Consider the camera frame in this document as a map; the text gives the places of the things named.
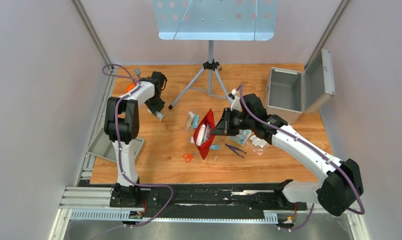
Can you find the white pads zip bag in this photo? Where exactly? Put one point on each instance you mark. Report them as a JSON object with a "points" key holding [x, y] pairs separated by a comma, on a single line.
{"points": [[258, 142]]}

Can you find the orange grey toy fixture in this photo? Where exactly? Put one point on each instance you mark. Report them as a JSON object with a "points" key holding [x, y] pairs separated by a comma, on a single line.
{"points": [[132, 85]]}

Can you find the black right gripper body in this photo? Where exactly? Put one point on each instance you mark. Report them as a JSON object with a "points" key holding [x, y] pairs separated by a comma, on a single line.
{"points": [[233, 121]]}

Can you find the blue music stand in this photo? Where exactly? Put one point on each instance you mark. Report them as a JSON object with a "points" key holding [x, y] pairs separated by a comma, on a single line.
{"points": [[211, 21]]}

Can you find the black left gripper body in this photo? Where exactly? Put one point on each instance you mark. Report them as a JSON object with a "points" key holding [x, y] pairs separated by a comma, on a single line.
{"points": [[155, 104]]}

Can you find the blue Basewing sachet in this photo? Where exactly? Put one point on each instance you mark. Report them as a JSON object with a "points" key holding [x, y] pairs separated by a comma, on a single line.
{"points": [[195, 121]]}

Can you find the blue plastic tweezers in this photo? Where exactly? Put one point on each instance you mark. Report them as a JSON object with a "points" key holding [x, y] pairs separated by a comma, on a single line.
{"points": [[236, 150]]}

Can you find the cotton swabs bag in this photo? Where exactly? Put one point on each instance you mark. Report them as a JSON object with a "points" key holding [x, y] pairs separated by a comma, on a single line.
{"points": [[189, 121]]}

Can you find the red first aid pouch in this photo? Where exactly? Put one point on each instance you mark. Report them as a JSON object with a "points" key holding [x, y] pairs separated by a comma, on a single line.
{"points": [[204, 149]]}

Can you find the adhesive tape pack blue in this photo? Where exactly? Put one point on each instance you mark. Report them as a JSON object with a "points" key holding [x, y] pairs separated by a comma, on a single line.
{"points": [[241, 137]]}

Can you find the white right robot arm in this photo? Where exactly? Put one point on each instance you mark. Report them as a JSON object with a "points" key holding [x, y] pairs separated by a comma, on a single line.
{"points": [[339, 183]]}

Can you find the orange handled scissors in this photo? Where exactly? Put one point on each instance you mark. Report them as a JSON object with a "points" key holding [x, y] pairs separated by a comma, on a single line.
{"points": [[189, 156]]}

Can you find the grey metal case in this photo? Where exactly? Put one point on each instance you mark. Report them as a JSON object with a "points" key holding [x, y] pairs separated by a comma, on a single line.
{"points": [[291, 93]]}

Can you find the white gauze pad bag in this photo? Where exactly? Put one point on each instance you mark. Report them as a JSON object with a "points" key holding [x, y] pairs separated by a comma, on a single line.
{"points": [[204, 134]]}

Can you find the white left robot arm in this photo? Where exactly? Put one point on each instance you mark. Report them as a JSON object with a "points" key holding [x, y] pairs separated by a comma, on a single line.
{"points": [[122, 126]]}

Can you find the blue white sachet lower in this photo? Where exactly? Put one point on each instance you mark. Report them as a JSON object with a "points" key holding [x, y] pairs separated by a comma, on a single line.
{"points": [[214, 147]]}

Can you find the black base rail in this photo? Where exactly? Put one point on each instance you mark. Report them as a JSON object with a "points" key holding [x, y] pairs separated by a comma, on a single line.
{"points": [[235, 201]]}

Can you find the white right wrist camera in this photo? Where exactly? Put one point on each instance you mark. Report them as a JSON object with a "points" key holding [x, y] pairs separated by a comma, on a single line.
{"points": [[235, 104]]}

